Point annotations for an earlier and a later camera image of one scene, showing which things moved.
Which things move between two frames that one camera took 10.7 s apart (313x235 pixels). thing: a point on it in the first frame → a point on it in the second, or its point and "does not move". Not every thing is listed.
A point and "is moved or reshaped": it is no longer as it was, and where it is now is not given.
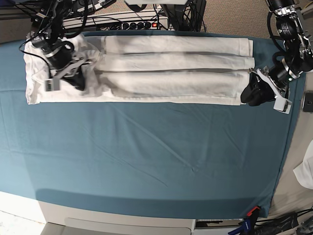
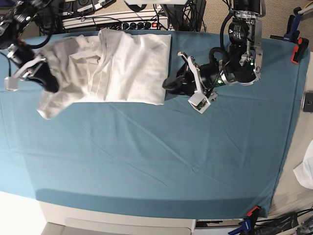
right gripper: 278,76 → 210,77
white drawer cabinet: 61,220 does not move
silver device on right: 307,102 does not move
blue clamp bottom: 245,228 does not move
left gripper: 62,63 → 29,62
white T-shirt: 150,69 is moved or reshaped
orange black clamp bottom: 254,213 does not move
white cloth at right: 303,172 does not move
